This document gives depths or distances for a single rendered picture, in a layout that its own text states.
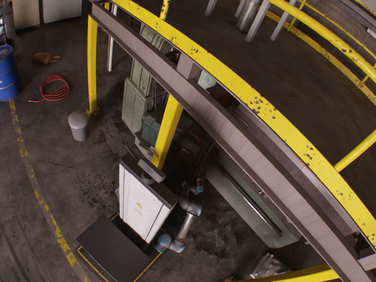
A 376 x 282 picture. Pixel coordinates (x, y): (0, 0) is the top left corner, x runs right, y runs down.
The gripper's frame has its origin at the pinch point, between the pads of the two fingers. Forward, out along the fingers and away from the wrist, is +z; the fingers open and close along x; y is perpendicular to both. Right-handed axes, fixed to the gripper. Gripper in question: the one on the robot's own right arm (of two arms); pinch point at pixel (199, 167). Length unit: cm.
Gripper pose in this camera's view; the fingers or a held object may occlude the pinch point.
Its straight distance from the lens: 250.6
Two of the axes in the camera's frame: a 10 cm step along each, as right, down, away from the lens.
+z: 0.0, -7.8, 6.2
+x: 9.6, 1.7, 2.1
